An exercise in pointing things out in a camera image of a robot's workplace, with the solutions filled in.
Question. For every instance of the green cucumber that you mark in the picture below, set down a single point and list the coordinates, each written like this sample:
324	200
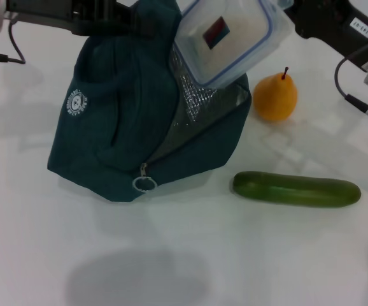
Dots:
292	189

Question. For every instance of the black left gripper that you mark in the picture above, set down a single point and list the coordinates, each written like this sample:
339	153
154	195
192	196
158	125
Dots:
60	11

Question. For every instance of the clear container with blue-rimmed lid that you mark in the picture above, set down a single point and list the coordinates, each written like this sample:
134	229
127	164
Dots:
235	32

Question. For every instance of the orange pear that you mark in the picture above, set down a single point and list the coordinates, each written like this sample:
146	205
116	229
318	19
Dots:
274	99

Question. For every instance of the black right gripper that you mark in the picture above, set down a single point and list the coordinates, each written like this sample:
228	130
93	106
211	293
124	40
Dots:
330	25

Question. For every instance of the teal insulated lunch bag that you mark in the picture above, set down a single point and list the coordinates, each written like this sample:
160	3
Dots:
123	111

